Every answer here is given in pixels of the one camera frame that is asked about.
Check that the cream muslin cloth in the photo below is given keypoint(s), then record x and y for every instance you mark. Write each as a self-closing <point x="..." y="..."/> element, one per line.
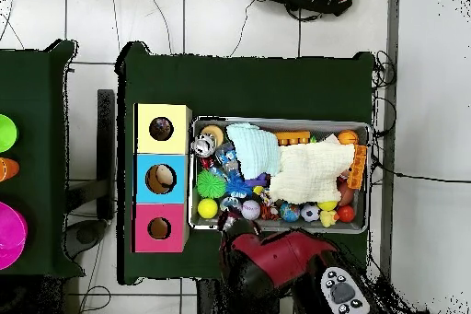
<point x="312" y="174"/>

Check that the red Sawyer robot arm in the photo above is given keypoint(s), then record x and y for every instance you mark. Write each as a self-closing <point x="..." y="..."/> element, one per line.
<point x="283" y="255"/>

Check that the wooden three-hole box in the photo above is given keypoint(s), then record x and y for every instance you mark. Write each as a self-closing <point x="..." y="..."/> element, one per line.
<point x="162" y="148"/>

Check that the silver mesh bin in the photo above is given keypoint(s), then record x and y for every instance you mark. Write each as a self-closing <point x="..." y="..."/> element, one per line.
<point x="294" y="122"/>

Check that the yellow ball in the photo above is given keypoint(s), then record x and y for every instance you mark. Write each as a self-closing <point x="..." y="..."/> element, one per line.
<point x="208" y="208"/>

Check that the white baseball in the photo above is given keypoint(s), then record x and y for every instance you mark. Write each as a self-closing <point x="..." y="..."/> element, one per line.
<point x="251" y="209"/>

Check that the blue spiky ball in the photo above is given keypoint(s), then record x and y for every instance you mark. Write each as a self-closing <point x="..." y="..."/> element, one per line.
<point x="237" y="187"/>

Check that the green spiky ball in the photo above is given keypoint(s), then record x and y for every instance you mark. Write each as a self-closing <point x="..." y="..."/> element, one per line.
<point x="211" y="184"/>

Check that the mint green muslin cloth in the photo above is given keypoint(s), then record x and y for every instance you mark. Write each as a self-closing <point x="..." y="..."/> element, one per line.
<point x="254" y="150"/>

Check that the crushed drink can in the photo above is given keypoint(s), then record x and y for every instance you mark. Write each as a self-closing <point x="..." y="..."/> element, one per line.
<point x="203" y="144"/>

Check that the orange plastic toy block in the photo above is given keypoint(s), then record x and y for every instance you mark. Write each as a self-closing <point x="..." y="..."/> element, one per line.
<point x="292" y="138"/>

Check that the dark green table cloth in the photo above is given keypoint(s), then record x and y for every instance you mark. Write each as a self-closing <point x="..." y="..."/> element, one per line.
<point x="257" y="85"/>

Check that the orange plastic grid tray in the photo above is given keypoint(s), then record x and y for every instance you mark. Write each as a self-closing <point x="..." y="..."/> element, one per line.
<point x="357" y="166"/>

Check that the orange toy basketball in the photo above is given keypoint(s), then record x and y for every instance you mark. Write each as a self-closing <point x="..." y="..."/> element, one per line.
<point x="347" y="136"/>

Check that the magenta plastic bowl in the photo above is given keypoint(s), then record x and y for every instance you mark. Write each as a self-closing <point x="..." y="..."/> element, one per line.
<point x="11" y="233"/>

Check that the green-clothed side table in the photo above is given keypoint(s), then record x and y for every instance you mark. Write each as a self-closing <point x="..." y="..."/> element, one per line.
<point x="33" y="107"/>

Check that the orange plastic cup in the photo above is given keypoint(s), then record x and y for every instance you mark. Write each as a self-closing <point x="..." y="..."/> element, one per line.
<point x="8" y="169"/>

